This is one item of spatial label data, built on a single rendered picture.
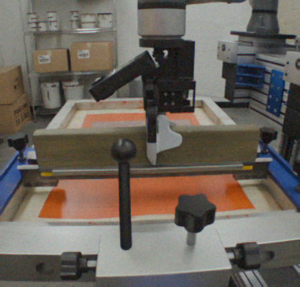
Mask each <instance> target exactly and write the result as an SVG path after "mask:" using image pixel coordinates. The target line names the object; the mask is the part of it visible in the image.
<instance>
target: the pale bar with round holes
mask: <svg viewBox="0 0 300 287"><path fill-rule="evenodd" d="M205 228H217V232H218V234H219V236H220V238H221V240H222V243H223V246H224V249H225V251H226V253H230V252H231V250H232V249H235V247H236V244H237V243H246V242H254V241H255V242H257V243H258V247H259V253H260V254H259V257H260V262H261V263H260V268H259V269H251V270H244V269H240V268H239V267H238V265H237V264H236V265H234V264H233V263H232V262H230V265H231V266H232V272H231V274H233V273H237V272H249V271H255V270H265V269H271V268H280V267H286V266H296V265H298V264H300V213H291V214H286V215H273V216H262V217H249V218H241V219H221V220H219V221H215V222H214V224H211V225H207V226H205V227H204V229H205ZM176 230H185V229H184V228H183V227H178V226H177V225H176V224H175V223H159V224H143V225H132V232H147V231H176ZM101 233H120V229H119V225H113V226H108V225H97V226H67V227H63V226H53V227H48V226H39V227H34V226H25V227H22V226H0V281H2V280H4V281H19V282H22V281H26V282H32V281H34V282H96V279H95V274H96V270H90V271H88V273H83V274H82V277H81V279H78V280H68V281H67V280H62V279H61V275H60V271H61V255H62V252H63V251H64V252H67V251H80V252H81V253H82V257H85V258H88V260H89V261H90V260H97V257H98V249H99V244H100V234H101Z"/></svg>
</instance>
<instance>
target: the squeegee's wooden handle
mask: <svg viewBox="0 0 300 287"><path fill-rule="evenodd" d="M169 128H170V130H172V131H174V132H176V133H179V134H180V135H181V138H182V142H181V144H180V145H179V146H177V147H176V148H171V149H168V150H163V151H161V152H158V153H157V162H156V164H199V163H222V162H242V163H243V166H250V165H255V162H256V155H257V150H258V143H259V139H260V129H259V127H258V126H256V125H255V124H252V125H170V126H169ZM120 138H126V139H129V140H131V141H132V142H133V143H134V144H135V145H136V147H137V156H136V158H135V160H133V161H132V162H131V163H130V166H131V165H152V163H151V162H150V160H149V159H148V157H147V126H131V127H100V128H70V129H37V130H36V131H35V133H34V134H33V144H34V148H35V155H36V159H37V165H38V169H39V171H40V172H52V170H53V168H65V167H87V166H118V164H117V163H116V162H115V161H114V160H112V159H111V155H110V147H111V146H112V144H113V143H114V142H115V141H116V140H118V139H120Z"/></svg>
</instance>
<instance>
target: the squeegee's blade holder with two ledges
mask: <svg viewBox="0 0 300 287"><path fill-rule="evenodd" d="M242 169H243V163H242V162H222V163H199V164H156V165H131V166H130V174H148V173H170V172H209V171H212V170H242ZM52 174H53V175H54V176H63V175H77V176H83V175H105V174H118V166H87V167H65V168H53V170H52Z"/></svg>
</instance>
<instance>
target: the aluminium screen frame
mask: <svg viewBox="0 0 300 287"><path fill-rule="evenodd" d="M195 108H203V110H204V111H205V112H206V114H207V115H208V116H209V118H210V119H211V120H212V121H213V122H214V123H215V125H235V123H234V122H233V120H231V118H229V116H227V114H225V112H223V110H221V108H219V106H217V104H215V103H214V102H213V101H212V100H211V99H210V98H209V97H196V100H195ZM105 109H143V98H134V99H105V100H100V102H98V103H97V102H96V101H95V100H94V99H93V100H68V102H67V103H66V104H65V105H64V106H63V107H62V108H61V109H60V111H59V112H58V113H57V115H56V116H55V117H54V119H53V120H52V121H51V123H50V124H49V125H48V126H47V127H46V129H65V128H66V127H67V125H68V124H69V122H70V120H71V118H72V116H73V115H74V114H75V113H76V112H77V111H83V110H105ZM258 180H259V181H260V183H261V184H262V185H263V186H264V187H265V188H266V190H267V192H268V193H269V194H270V195H271V197H272V198H273V200H274V201H275V202H276V203H277V204H278V205H279V208H280V209H281V210H282V211H275V212H261V213H247V214H241V215H220V216H217V217H215V221H219V220H221V219H241V218H249V217H262V216H273V215H286V214H291V213H300V212H299V211H298V208H297V207H296V206H295V205H294V204H293V203H292V202H291V201H290V199H289V198H288V197H287V196H286V195H285V193H284V192H283V191H282V190H281V189H280V187H279V185H278V184H277V183H276V182H275V181H274V180H273V179H272V177H271V176H270V175H269V174H268V173H267V179H258ZM30 188H31V187H29V186H28V187H24V186H23V181H22V183H21V184H20V185H19V187H18V188H17V190H16V192H15V194H14V195H13V197H12V199H10V201H9V203H8V204H7V206H6V207H5V210H4V211H3V212H2V214H1V216H0V226H22V227H25V226H34V227H39V226H48V227H53V226H63V227H67V226H97V225H108V226H113V225H119V221H93V222H82V221H77V222H12V220H13V218H14V216H15V214H16V213H17V211H18V210H19V207H20V206H21V204H22V202H23V200H24V198H25V196H26V195H27V193H28V191H29V190H30ZM159 223H175V219H155V220H138V221H132V225H143V224H159Z"/></svg>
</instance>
